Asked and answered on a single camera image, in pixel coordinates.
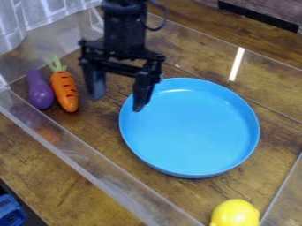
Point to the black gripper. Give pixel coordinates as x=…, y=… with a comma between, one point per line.
x=139, y=63

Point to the orange toy carrot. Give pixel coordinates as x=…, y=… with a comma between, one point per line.
x=65, y=86

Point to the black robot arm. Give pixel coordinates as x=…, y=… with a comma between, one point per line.
x=126, y=24

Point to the purple toy eggplant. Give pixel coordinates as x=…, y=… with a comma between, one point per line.
x=42, y=96

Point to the blue round plate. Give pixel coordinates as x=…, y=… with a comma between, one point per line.
x=196, y=131

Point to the blue object at corner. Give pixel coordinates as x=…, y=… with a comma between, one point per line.
x=12, y=214

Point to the yellow toy object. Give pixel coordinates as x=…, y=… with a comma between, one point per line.
x=236, y=212

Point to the clear acrylic enclosure wall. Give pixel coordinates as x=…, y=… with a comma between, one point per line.
x=65, y=160

